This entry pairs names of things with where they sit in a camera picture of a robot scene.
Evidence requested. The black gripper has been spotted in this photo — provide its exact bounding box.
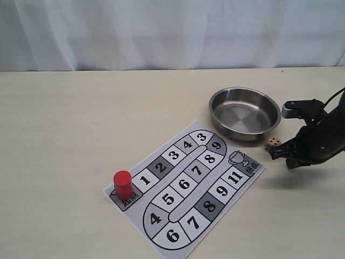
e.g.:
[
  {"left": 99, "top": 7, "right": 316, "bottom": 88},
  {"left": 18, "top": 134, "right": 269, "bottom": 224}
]
[{"left": 270, "top": 107, "right": 344, "bottom": 169}]

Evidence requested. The beige wooden die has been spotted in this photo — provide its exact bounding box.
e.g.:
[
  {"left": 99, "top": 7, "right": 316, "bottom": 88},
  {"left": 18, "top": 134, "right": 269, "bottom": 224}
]
[{"left": 264, "top": 137, "right": 281, "bottom": 151}]

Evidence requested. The red cylinder game piece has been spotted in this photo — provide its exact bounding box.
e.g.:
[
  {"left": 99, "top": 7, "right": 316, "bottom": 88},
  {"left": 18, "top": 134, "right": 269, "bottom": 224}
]
[{"left": 113, "top": 171, "right": 134, "bottom": 200}]

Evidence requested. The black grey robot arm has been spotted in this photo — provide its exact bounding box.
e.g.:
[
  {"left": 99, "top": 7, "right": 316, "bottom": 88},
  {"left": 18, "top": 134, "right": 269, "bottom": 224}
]
[{"left": 269, "top": 89, "right": 344, "bottom": 169}]

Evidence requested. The stainless steel bowl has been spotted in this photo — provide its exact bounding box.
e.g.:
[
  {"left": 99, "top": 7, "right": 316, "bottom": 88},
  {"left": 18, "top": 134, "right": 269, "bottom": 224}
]
[{"left": 208, "top": 86, "right": 281, "bottom": 142}]

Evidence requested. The paper number game board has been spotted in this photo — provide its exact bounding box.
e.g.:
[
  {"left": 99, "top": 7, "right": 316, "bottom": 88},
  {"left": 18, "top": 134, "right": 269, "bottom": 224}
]
[{"left": 103, "top": 121, "right": 265, "bottom": 258}]

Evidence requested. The white curtain backdrop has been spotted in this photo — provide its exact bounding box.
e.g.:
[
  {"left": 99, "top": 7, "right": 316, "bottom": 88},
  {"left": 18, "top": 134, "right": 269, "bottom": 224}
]
[{"left": 1, "top": 1, "right": 344, "bottom": 71}]

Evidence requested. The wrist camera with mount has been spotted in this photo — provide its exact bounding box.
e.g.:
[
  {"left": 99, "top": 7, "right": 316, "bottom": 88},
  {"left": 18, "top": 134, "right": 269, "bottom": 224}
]
[{"left": 281, "top": 99, "right": 328, "bottom": 125}]

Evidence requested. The black cable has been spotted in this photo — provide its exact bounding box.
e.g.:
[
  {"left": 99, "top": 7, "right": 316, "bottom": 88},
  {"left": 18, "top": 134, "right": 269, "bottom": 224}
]
[{"left": 312, "top": 87, "right": 345, "bottom": 121}]

